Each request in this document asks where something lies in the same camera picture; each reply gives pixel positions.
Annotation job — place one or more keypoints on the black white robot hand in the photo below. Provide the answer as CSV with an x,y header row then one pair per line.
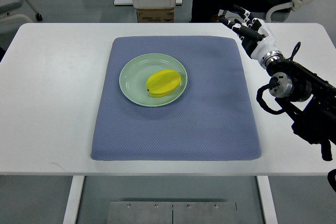
x,y
255,36

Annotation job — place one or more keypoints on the yellow starfruit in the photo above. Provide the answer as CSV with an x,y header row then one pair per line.
x,y
163,82

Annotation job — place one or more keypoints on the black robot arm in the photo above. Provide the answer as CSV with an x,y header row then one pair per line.
x,y
305,97

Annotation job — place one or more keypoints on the light green plate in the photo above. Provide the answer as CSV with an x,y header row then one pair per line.
x,y
133,77

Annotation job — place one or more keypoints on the metal floor plate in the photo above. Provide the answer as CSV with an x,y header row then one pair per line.
x,y
172,212

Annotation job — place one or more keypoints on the blue textured mat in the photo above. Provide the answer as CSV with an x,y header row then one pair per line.
x,y
211,121

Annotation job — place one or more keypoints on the cardboard box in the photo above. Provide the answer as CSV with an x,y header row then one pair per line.
x,y
156,15

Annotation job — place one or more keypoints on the white table right leg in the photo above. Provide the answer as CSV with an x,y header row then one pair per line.
x,y
267,202

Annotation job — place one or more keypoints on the white table leg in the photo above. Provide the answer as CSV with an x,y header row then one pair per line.
x,y
267,202
74,199

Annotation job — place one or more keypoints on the grey chair left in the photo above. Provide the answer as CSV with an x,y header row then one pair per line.
x,y
7,19

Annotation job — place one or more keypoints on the white table left leg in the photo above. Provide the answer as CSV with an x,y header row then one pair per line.
x,y
74,199

